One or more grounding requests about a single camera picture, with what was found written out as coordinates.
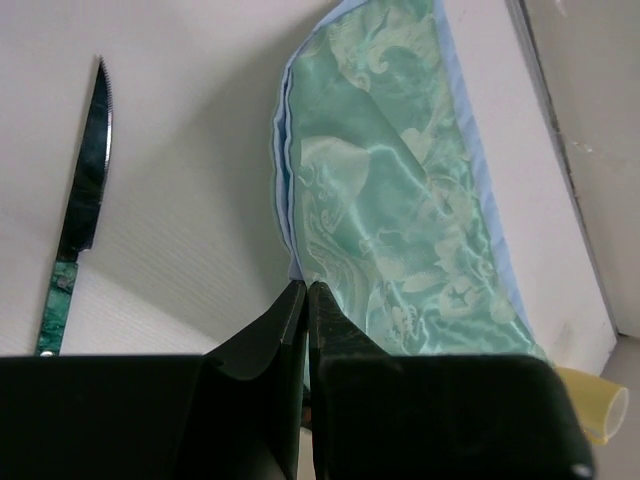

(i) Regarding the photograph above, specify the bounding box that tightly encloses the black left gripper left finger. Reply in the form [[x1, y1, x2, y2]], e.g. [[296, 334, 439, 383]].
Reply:
[[205, 281, 306, 479]]

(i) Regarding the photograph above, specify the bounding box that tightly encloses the yellow ceramic mug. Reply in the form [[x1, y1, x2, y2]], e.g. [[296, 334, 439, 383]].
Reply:
[[555, 366, 629, 446]]

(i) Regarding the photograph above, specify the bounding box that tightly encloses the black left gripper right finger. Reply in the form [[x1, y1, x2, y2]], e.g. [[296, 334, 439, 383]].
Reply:
[[308, 282, 415, 479]]

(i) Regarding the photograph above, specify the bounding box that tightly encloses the green patterned cloth placemat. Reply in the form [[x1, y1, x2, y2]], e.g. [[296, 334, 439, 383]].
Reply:
[[271, 1, 544, 358]]

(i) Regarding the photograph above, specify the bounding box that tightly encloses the green handled steak knife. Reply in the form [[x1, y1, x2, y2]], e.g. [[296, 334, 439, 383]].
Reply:
[[34, 56, 113, 357]]

